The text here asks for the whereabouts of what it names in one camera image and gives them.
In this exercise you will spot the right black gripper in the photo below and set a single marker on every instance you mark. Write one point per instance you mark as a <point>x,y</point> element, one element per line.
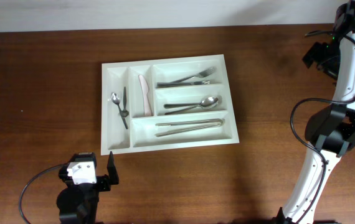
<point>311,55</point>

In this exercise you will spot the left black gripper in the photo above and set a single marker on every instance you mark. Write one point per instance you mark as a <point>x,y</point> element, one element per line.
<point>103,182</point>

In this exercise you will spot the long-handled steel spoon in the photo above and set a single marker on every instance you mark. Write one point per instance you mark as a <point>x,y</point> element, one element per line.
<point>124,112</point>

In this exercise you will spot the small steel teaspoon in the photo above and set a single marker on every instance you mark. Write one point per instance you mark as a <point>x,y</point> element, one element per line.
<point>116,100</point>

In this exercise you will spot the white plastic knife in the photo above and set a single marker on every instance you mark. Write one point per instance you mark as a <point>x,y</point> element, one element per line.
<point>145,91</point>

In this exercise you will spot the steel fork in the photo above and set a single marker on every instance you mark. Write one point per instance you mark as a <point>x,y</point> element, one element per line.
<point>175,84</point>
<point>202,74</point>

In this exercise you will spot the steel spoon pointing down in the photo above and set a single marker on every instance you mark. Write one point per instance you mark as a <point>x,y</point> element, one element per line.
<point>180,111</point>

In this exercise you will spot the steel kitchen tongs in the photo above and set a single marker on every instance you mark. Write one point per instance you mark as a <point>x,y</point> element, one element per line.
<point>189,126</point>

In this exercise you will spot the steel spoon pointing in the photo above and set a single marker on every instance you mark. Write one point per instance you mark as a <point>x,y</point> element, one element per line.
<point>206,102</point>

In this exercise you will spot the left black arm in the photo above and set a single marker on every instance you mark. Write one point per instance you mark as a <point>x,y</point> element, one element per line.
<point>78,202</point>

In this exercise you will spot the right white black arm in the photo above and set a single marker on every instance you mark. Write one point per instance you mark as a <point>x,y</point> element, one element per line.
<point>329,133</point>

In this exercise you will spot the white plastic cutlery tray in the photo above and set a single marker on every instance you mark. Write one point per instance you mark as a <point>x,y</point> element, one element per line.
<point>140,135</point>

